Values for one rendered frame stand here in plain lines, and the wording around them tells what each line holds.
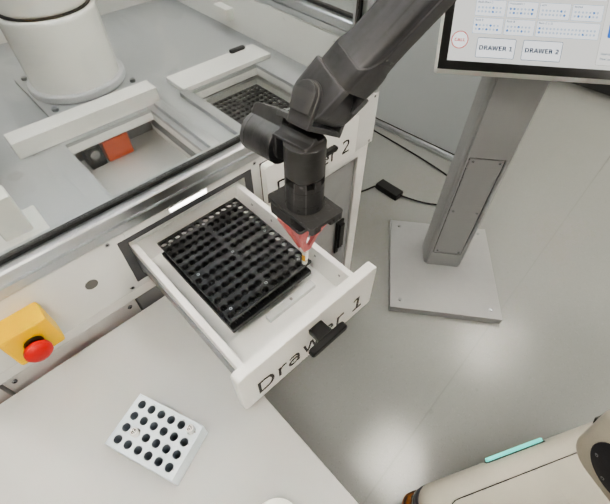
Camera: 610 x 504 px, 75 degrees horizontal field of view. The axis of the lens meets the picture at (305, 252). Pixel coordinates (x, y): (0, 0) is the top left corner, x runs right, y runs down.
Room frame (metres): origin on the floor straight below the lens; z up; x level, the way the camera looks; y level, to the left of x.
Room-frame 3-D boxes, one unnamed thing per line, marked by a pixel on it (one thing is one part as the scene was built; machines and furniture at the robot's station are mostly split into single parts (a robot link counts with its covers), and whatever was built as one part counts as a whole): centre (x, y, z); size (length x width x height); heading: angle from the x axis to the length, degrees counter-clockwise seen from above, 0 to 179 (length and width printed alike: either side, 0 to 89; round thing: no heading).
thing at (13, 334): (0.30, 0.44, 0.88); 0.07 x 0.05 x 0.07; 133
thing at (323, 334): (0.29, -0.03, 0.91); 0.07 x 0.04 x 0.01; 133
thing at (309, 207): (0.43, 0.00, 1.06); 0.10 x 0.07 x 0.07; 41
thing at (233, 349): (0.46, 0.14, 0.86); 0.40 x 0.26 x 0.06; 43
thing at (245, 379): (0.31, -0.01, 0.87); 0.29 x 0.02 x 0.11; 133
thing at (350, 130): (0.76, -0.02, 0.87); 0.29 x 0.02 x 0.11; 133
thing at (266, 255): (0.45, 0.13, 0.87); 0.22 x 0.18 x 0.06; 43
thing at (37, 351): (0.28, 0.42, 0.88); 0.04 x 0.03 x 0.04; 133
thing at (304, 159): (0.44, 0.00, 1.12); 0.07 x 0.06 x 0.07; 48
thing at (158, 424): (0.17, 0.23, 0.78); 0.12 x 0.08 x 0.04; 66
